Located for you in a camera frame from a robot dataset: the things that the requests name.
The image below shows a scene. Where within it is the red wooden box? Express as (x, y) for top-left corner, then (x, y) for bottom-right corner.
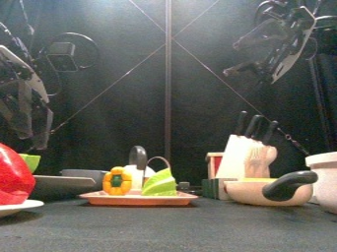
(206, 151), (226, 180)

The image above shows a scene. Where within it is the black handled toy knife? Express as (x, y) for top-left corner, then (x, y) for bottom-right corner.
(233, 110), (250, 137)
(261, 120), (281, 146)
(243, 114), (266, 139)

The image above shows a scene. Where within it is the green toy starfruit top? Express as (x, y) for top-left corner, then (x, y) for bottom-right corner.
(139, 167), (179, 198)

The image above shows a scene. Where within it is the white round plate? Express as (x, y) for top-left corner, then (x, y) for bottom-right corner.
(0, 199), (45, 219)

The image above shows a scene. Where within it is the yellow toy butter stick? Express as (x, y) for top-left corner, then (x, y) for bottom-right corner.
(238, 177), (279, 183)

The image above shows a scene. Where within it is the white pot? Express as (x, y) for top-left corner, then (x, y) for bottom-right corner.
(303, 151), (337, 215)

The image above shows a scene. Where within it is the grey vertical frame pole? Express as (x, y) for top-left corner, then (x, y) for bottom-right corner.
(163, 0), (174, 162)

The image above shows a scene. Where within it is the small dark grey block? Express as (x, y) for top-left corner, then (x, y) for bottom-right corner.
(176, 180), (204, 195)

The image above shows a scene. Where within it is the green toy carton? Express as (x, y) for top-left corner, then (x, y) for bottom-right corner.
(200, 177), (238, 201)

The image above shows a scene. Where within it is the lime green toy fruit piece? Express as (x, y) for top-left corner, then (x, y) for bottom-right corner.
(17, 153), (43, 174)

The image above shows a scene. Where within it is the white pan with grey handle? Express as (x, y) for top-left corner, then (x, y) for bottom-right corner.
(222, 169), (319, 208)

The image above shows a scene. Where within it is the grey flat tray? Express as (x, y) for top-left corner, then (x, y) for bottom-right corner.
(31, 174), (99, 200)

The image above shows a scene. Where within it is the yellow toy bell pepper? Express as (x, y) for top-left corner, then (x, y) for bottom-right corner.
(102, 165), (134, 197)

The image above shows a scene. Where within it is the light wooden knife block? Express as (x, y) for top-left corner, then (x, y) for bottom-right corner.
(213, 133), (279, 180)

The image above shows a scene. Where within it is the thin diagonal brace wire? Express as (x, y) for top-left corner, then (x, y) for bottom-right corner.
(48, 0), (221, 135)
(126, 0), (310, 157)

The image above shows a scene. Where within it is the red toy bell pepper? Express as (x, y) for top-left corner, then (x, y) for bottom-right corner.
(0, 142), (37, 207)

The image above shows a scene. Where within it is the pink rectangular tray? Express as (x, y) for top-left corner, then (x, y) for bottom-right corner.
(77, 189), (200, 208)

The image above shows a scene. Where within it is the black camera with looped cable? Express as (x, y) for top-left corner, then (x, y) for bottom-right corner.
(36, 31), (102, 73)

